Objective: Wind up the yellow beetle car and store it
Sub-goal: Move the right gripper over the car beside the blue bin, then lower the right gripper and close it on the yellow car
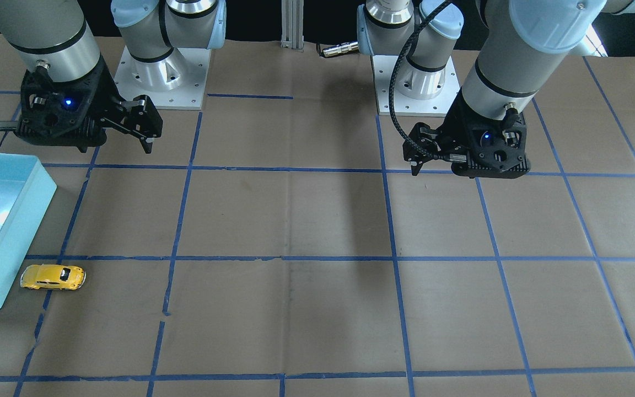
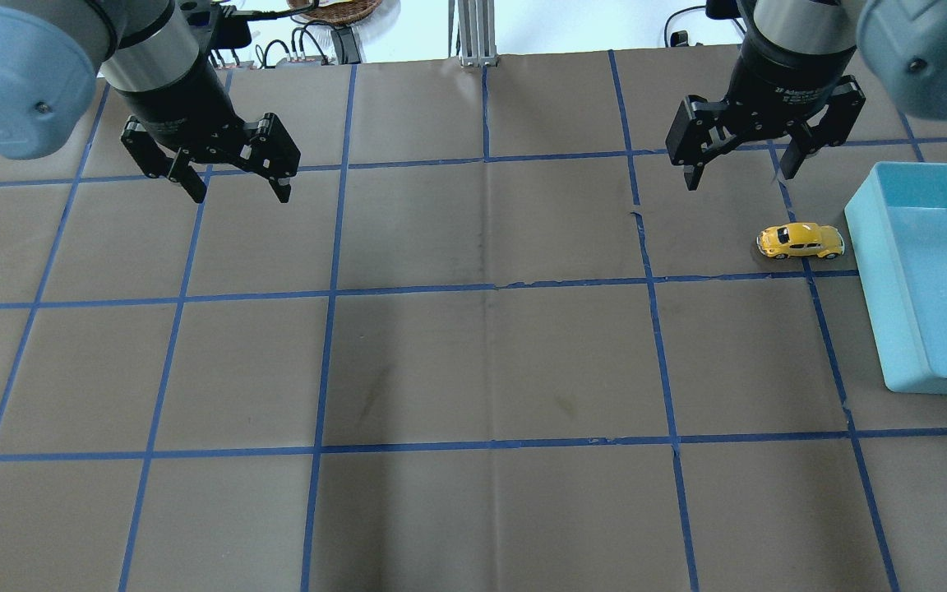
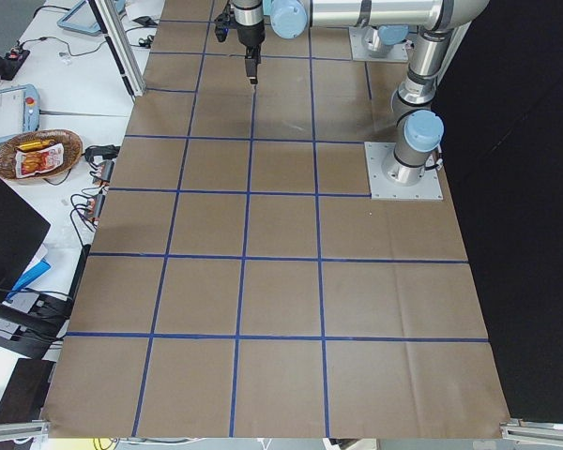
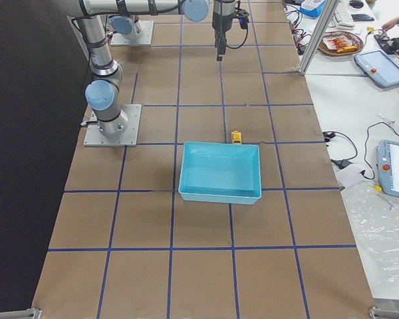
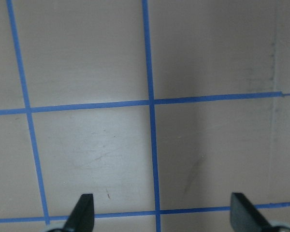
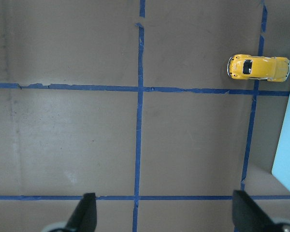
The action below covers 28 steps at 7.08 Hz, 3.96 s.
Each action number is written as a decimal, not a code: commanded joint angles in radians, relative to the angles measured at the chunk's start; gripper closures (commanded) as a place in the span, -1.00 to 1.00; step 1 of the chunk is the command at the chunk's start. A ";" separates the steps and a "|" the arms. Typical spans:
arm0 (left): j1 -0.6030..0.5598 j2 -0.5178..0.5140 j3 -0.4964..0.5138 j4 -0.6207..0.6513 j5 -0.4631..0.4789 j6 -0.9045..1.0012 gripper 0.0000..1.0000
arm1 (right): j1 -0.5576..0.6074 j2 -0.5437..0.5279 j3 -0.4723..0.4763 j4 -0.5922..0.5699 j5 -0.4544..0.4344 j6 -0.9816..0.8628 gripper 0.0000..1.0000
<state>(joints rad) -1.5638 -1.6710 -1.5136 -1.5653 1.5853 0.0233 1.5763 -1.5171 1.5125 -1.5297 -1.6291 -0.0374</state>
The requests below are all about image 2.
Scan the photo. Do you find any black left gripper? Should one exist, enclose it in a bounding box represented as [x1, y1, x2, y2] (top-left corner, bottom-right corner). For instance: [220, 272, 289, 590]
[119, 70, 301, 205]

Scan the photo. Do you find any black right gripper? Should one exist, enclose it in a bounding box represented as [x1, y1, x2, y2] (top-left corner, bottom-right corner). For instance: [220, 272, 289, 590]
[665, 33, 866, 192]

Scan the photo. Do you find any yellow beetle toy car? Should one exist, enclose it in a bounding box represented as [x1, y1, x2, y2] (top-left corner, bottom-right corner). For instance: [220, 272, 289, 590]
[755, 222, 846, 260]

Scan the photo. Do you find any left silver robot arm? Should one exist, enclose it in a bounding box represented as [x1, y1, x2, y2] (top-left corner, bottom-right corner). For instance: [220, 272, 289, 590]
[0, 1, 301, 203]

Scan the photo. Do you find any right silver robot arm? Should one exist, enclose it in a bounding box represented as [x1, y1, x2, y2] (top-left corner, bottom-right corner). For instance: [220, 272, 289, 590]
[666, 1, 947, 190]

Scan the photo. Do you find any light blue plastic bin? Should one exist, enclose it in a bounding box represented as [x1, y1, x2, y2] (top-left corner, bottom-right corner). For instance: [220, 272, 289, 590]
[844, 162, 947, 395]

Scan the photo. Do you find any wicker snack basket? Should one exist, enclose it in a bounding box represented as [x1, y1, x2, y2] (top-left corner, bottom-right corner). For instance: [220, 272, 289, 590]
[287, 0, 383, 25]

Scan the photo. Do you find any black power cable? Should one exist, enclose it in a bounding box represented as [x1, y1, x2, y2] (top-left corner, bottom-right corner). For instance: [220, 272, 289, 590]
[663, 4, 737, 49]

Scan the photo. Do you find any aluminium frame post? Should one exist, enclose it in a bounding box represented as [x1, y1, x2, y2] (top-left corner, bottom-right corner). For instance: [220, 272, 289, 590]
[448, 1, 499, 68]

